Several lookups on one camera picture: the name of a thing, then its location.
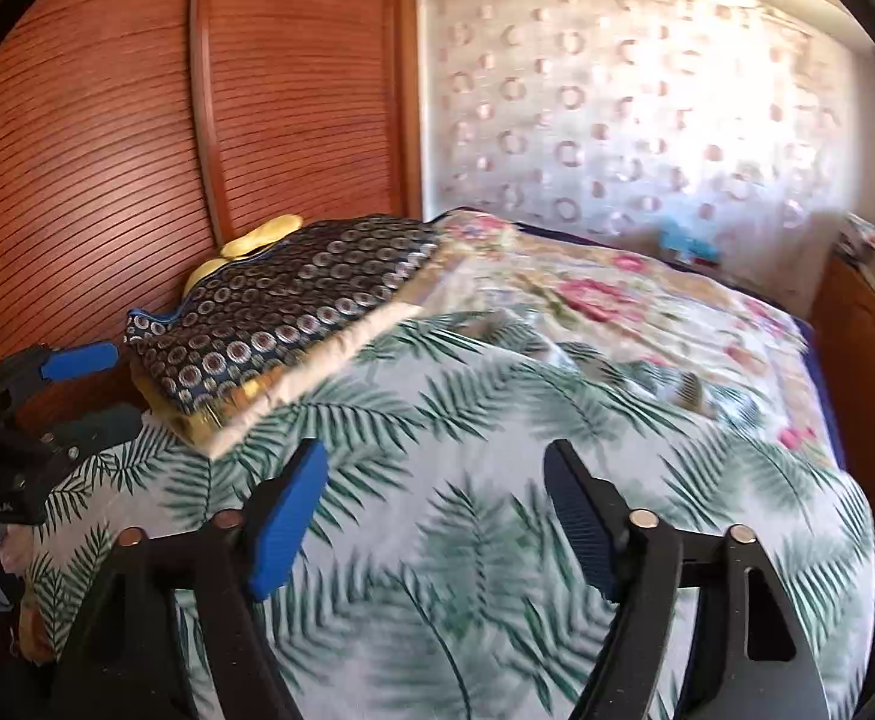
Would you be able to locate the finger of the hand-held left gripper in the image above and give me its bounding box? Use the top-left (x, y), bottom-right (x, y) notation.
top-left (0, 343), bottom-right (122, 398)
top-left (40, 401), bottom-right (146, 462)

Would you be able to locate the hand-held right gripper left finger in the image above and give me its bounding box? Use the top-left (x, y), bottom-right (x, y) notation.
top-left (51, 439), bottom-right (331, 720)

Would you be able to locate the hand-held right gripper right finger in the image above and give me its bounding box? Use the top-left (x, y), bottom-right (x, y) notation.
top-left (543, 439), bottom-right (832, 720)

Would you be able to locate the navy circle patterned shirt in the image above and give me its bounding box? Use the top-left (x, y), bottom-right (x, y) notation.
top-left (122, 216), bottom-right (442, 417)

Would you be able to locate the yellow plush toy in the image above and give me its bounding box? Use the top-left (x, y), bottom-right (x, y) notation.
top-left (182, 214), bottom-right (304, 293)

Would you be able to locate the wooden slatted wardrobe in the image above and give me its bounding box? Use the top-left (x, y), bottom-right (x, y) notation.
top-left (0, 0), bottom-right (424, 466)

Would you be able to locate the teal box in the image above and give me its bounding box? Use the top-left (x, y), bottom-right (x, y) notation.
top-left (658, 216), bottom-right (720, 263)

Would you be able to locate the wooden sideboard cabinet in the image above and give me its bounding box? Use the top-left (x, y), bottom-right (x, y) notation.
top-left (808, 251), bottom-right (875, 563)

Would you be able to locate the folded floral cloth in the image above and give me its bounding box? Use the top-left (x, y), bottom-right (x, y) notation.
top-left (838, 214), bottom-right (875, 256)

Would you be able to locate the sheer circle patterned curtain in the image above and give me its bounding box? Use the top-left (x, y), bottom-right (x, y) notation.
top-left (418, 0), bottom-right (875, 248)

